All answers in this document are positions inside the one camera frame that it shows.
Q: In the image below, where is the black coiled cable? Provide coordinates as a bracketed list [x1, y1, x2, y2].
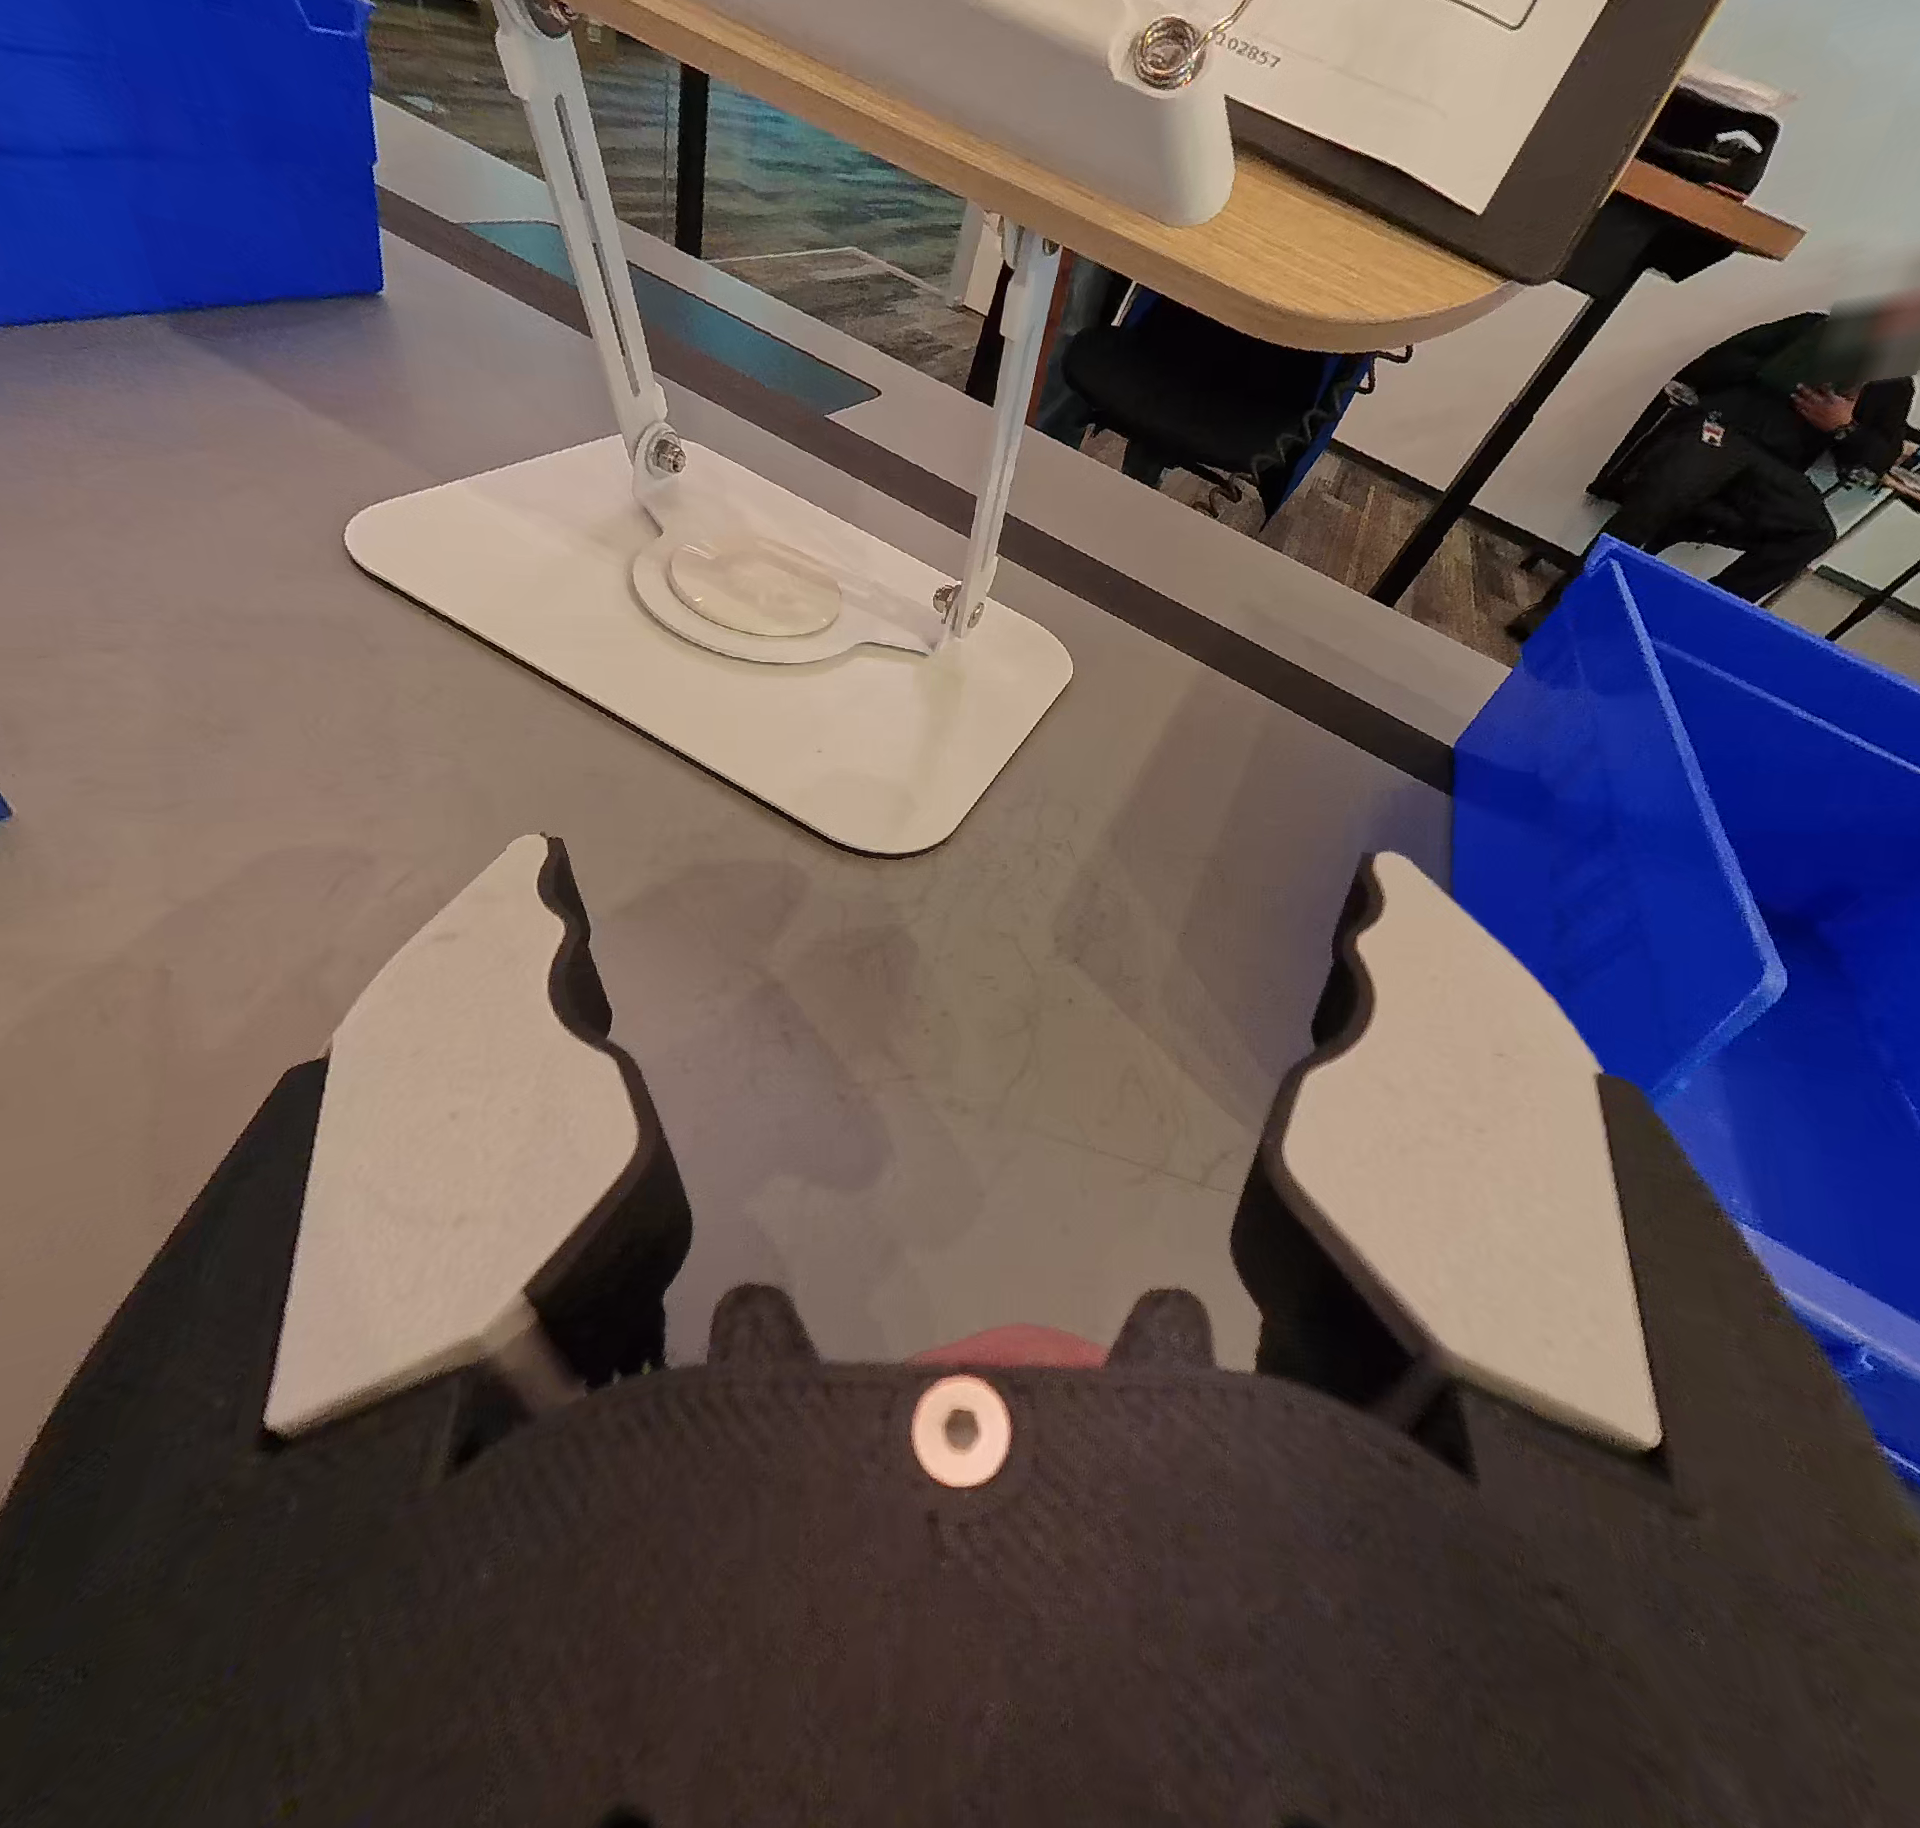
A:
[1198, 358, 1377, 513]

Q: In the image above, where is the black metal leg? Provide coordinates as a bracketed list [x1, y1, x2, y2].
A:
[674, 64, 713, 258]

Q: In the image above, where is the black bag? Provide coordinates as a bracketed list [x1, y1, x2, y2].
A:
[1642, 72, 1796, 195]

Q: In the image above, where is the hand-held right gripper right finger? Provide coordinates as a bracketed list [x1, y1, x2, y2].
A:
[1231, 849, 1668, 1459]

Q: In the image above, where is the blue storage crate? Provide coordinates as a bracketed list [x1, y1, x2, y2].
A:
[1260, 352, 1377, 527]

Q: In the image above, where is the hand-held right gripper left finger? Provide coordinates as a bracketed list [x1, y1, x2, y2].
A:
[259, 833, 694, 1438]

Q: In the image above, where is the blue plastic bin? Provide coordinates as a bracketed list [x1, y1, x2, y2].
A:
[0, 0, 384, 329]
[1451, 535, 1920, 1486]

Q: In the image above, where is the light wooden board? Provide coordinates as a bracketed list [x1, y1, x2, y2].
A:
[374, 0, 1524, 352]

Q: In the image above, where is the black office chair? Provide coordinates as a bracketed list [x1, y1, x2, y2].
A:
[1055, 316, 1358, 498]

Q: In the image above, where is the white metal stand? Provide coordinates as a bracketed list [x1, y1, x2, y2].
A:
[343, 0, 1235, 857]

